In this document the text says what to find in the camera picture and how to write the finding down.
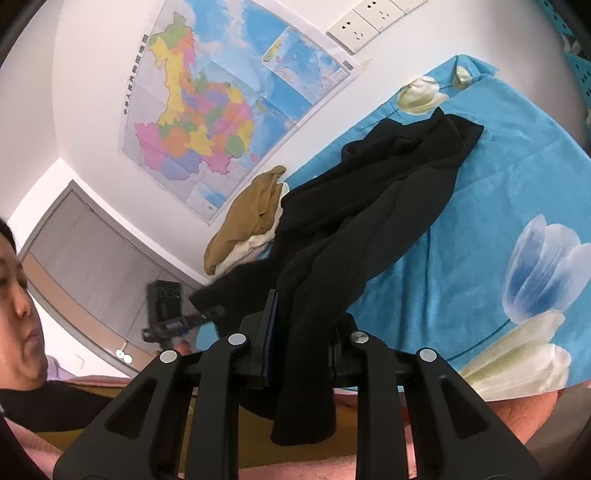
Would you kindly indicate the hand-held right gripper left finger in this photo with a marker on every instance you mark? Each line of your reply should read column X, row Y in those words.
column 273, row 332

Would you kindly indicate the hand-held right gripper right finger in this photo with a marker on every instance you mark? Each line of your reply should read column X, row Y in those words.
column 369, row 364

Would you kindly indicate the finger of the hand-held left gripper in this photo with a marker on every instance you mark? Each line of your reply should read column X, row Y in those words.
column 173, row 325

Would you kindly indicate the black garment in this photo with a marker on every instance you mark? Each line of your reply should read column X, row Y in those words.
column 369, row 207

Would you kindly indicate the grey sliding door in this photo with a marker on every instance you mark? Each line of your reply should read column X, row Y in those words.
column 92, row 258

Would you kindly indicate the tan garment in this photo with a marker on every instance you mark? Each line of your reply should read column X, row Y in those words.
column 249, row 207

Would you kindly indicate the person's black top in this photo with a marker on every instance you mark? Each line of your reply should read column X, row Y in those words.
column 55, row 404

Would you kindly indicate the person's head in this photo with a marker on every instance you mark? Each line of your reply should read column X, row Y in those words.
column 18, row 300

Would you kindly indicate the blue floral blanket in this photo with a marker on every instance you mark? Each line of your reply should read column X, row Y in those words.
column 485, row 184

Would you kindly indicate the teal plastic basket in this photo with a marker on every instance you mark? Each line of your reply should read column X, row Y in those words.
column 579, row 64

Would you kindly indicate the colourful wall map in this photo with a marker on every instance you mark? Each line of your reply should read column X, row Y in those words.
column 207, row 115

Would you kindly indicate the white wall socket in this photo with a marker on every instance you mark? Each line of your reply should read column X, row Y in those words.
column 378, row 14
column 351, row 31

